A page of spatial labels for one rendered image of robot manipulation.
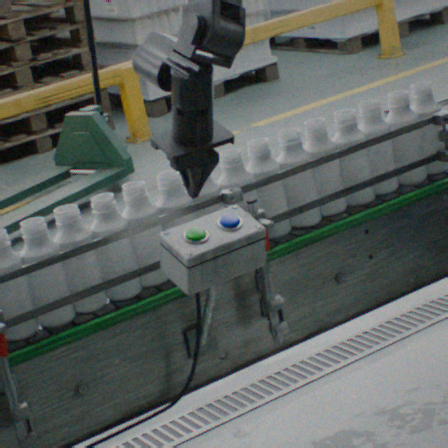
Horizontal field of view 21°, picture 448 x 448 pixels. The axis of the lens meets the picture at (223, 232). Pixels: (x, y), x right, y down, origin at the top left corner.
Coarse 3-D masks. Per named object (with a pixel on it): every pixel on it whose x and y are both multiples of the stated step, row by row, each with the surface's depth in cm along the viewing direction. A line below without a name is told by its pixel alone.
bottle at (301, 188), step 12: (288, 132) 204; (288, 144) 201; (300, 144) 202; (288, 156) 202; (300, 156) 202; (288, 168) 202; (312, 168) 203; (288, 180) 202; (300, 180) 202; (312, 180) 203; (288, 192) 204; (300, 192) 203; (312, 192) 204; (288, 204) 205; (300, 204) 203; (300, 216) 204; (312, 216) 204; (300, 228) 205
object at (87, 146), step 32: (96, 64) 649; (96, 96) 652; (64, 128) 653; (96, 128) 638; (64, 160) 662; (96, 160) 646; (128, 160) 636; (0, 192) 635; (32, 192) 635; (64, 192) 610; (0, 224) 576
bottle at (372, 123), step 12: (360, 108) 211; (372, 108) 210; (372, 120) 210; (384, 120) 212; (372, 132) 210; (384, 132) 210; (384, 144) 211; (372, 156) 211; (384, 156) 211; (372, 168) 212; (384, 168) 212; (396, 180) 214; (384, 192) 213
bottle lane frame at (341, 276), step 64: (320, 256) 204; (384, 256) 211; (128, 320) 186; (192, 320) 193; (256, 320) 199; (320, 320) 206; (0, 384) 177; (64, 384) 182; (128, 384) 188; (192, 384) 195
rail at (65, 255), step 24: (432, 120) 214; (360, 144) 207; (408, 168) 213; (336, 192) 206; (168, 216) 189; (288, 216) 201; (96, 240) 183; (48, 264) 179; (96, 288) 184; (24, 312) 179
